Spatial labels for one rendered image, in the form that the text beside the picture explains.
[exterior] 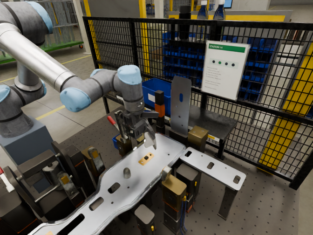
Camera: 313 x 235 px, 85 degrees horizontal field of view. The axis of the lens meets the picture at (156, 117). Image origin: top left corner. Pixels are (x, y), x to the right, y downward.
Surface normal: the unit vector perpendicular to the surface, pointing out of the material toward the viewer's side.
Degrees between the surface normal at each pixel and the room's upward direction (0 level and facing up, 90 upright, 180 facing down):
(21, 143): 90
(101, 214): 0
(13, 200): 0
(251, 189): 0
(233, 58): 90
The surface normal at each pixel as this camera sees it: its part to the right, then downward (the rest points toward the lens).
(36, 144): 0.81, 0.30
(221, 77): -0.64, 0.46
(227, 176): -0.04, -0.82
